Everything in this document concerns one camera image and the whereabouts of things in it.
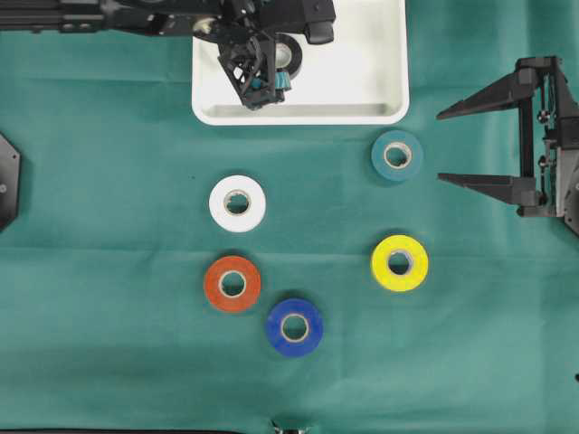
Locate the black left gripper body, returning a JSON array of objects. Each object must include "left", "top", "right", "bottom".
[{"left": 192, "top": 1, "right": 284, "bottom": 110}]

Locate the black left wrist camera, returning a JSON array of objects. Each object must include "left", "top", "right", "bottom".
[{"left": 258, "top": 0, "right": 336, "bottom": 45}]

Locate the white plastic tray case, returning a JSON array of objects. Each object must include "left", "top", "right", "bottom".
[{"left": 192, "top": 0, "right": 410, "bottom": 126}]

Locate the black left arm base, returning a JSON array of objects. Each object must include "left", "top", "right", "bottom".
[{"left": 0, "top": 134, "right": 21, "bottom": 231}]

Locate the yellow tape roll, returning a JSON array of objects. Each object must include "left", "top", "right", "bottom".
[{"left": 370, "top": 234, "right": 430, "bottom": 292}]

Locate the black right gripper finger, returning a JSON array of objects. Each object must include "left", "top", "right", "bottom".
[
  {"left": 438, "top": 173, "right": 543, "bottom": 207},
  {"left": 436, "top": 68, "right": 534, "bottom": 120}
]

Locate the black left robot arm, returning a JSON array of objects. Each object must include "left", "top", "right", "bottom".
[{"left": 1, "top": 1, "right": 291, "bottom": 110}]

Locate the green table cloth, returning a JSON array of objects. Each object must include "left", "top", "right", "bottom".
[{"left": 1, "top": 1, "right": 578, "bottom": 433}]

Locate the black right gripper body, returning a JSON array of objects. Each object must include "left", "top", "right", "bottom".
[{"left": 516, "top": 56, "right": 578, "bottom": 233}]

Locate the white tape roll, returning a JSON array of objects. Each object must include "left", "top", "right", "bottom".
[{"left": 208, "top": 175, "right": 267, "bottom": 233}]

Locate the red tape roll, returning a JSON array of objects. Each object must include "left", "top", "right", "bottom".
[{"left": 204, "top": 255, "right": 261, "bottom": 314}]

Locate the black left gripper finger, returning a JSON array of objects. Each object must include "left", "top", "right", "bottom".
[{"left": 274, "top": 70, "right": 291, "bottom": 92}]

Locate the blue tape roll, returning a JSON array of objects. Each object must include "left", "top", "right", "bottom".
[{"left": 265, "top": 298, "right": 324, "bottom": 357}]

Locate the black bottom edge clamp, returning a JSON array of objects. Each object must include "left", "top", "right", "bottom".
[{"left": 271, "top": 420, "right": 315, "bottom": 434}]

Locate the black tape roll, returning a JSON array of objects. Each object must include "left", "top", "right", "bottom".
[{"left": 275, "top": 33, "right": 303, "bottom": 80}]

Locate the teal tape roll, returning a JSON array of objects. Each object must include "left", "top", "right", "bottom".
[{"left": 371, "top": 130, "right": 424, "bottom": 183}]

